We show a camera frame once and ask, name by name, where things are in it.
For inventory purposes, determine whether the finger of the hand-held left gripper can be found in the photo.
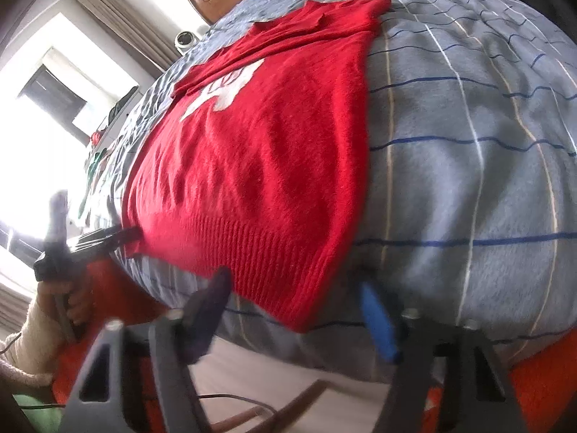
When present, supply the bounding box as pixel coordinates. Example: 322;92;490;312
67;226;144;254
47;191;70;253

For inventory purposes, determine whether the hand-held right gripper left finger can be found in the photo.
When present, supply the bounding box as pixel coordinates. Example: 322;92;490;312
63;265;233;433

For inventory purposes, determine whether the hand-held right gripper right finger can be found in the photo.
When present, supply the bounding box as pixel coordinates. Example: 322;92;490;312
358;275;528;433

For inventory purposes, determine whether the red knitted sweater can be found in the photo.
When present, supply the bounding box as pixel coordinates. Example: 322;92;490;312
122;0;392;332

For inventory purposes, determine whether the person's left forearm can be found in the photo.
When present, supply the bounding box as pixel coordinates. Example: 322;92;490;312
0;302;64;384

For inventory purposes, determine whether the dark clothes pile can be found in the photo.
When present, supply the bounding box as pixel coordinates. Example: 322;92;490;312
108;85;140;115

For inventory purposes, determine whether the person's left hand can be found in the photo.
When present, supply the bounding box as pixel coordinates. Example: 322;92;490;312
35;275;94;330

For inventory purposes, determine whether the window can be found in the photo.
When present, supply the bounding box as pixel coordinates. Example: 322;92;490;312
0;11;138;253

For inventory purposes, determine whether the pale green fabric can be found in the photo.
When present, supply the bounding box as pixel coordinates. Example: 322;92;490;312
11;392;68;433

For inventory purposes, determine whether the orange bed sheet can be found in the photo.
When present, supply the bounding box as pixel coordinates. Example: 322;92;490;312
49;253;577;433

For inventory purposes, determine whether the beige curtain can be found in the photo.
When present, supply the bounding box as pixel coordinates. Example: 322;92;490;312
72;0;212;73

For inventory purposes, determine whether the white desk fan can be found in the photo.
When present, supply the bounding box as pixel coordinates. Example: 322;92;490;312
175;30;201;52

